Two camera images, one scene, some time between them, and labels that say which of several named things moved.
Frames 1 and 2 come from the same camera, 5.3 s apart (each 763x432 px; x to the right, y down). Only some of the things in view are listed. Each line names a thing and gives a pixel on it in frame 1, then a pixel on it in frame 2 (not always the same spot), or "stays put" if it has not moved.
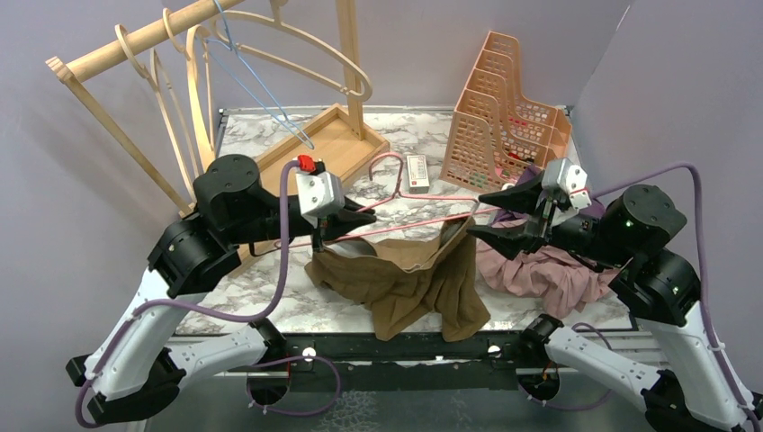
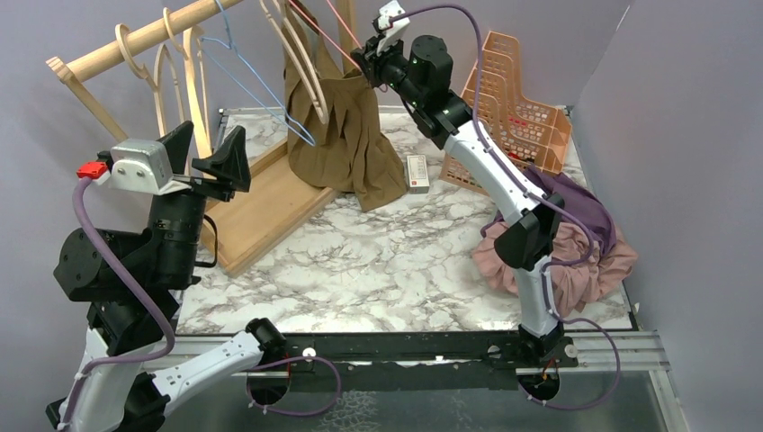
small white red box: x=417 y=175 stays put
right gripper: x=525 y=195 -> x=368 y=60
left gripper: x=339 y=223 -> x=229 y=163
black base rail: x=372 y=363 stays put
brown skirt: x=400 y=283 -> x=349 y=152
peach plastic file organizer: x=495 y=135 stays put
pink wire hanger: x=390 y=196 -> x=327 y=35
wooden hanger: x=273 y=19 -> x=324 y=112
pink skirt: x=548 y=274 stays put
